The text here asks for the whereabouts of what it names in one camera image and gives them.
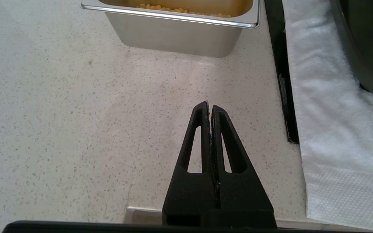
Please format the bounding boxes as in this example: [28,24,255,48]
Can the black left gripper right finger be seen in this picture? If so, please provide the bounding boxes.
[211,105,277,225]

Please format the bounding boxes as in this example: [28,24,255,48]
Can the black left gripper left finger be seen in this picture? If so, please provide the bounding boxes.
[162,101,220,225]

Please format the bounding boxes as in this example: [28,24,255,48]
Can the black Midea rice cooker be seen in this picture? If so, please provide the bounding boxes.
[330,0,373,101]

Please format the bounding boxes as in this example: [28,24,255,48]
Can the white terry towel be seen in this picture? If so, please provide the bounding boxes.
[282,0,373,232]

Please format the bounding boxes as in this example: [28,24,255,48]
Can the black flat strip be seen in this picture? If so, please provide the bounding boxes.
[264,0,300,144]

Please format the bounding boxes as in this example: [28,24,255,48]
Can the stainless steel tray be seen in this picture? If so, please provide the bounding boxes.
[81,0,260,58]

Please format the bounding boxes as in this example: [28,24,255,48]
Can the yellow corn kernels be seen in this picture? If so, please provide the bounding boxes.
[136,4,232,18]

